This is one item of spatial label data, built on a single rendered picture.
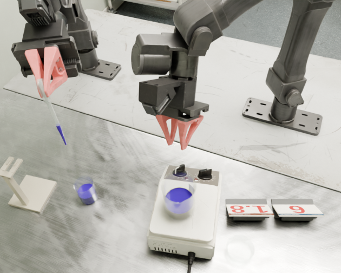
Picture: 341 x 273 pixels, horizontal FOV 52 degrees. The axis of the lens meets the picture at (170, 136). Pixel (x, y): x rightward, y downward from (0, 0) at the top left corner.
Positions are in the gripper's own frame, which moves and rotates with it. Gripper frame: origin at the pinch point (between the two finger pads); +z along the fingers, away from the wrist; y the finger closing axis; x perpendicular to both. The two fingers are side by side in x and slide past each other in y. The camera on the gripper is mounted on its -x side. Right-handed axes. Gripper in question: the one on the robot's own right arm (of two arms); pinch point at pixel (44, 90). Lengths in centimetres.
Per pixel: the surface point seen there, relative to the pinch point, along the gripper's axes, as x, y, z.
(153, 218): 23.7, 14.1, 12.4
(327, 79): 33, 69, -27
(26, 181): 31.9, -14.6, -6.0
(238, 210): 29.5, 31.7, 10.8
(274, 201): 32, 41, 9
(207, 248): 26.3, 23.0, 18.9
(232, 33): 124, 92, -184
